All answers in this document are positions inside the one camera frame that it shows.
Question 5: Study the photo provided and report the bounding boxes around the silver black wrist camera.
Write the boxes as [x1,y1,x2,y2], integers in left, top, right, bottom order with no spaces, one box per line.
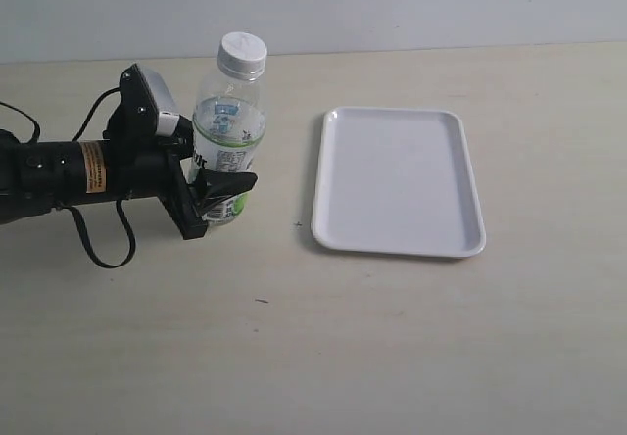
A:
[106,63,181,143]

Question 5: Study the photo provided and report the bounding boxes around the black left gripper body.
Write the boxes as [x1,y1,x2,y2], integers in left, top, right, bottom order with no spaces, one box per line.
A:
[105,137,208,240]

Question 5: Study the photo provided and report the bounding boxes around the black camera cable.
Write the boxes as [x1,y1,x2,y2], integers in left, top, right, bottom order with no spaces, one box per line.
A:
[0,86,137,268]

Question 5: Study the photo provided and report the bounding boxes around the white bottle cap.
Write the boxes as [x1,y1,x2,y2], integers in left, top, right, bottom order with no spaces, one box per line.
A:
[217,31,268,81]

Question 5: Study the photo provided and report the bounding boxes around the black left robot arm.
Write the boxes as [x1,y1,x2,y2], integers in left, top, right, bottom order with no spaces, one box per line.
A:
[1,119,257,240]

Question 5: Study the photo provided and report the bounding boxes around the clear plastic drink bottle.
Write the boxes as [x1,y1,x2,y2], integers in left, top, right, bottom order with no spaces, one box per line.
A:
[188,30,269,228]

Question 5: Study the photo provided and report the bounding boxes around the white plastic tray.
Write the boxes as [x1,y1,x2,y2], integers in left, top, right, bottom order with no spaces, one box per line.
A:
[311,107,487,260]

